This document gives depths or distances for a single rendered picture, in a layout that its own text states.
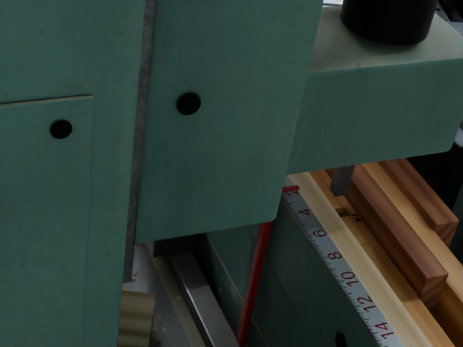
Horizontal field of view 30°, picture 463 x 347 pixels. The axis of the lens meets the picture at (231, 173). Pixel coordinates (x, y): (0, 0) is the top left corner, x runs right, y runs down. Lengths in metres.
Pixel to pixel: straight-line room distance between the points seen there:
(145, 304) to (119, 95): 0.32
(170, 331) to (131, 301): 0.05
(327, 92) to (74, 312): 0.18
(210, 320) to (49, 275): 0.30
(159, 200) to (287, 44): 0.10
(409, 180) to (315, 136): 0.13
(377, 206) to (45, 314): 0.25
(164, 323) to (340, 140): 0.24
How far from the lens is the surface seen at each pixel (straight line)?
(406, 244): 0.54
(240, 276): 0.63
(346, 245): 0.53
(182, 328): 0.66
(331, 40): 0.49
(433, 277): 0.52
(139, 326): 0.61
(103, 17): 0.30
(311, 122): 0.47
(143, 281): 0.70
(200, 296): 0.67
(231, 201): 0.43
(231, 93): 0.39
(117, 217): 0.36
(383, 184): 0.59
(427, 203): 0.58
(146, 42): 0.36
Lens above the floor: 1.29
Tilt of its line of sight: 37 degrees down
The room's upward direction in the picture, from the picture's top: 10 degrees clockwise
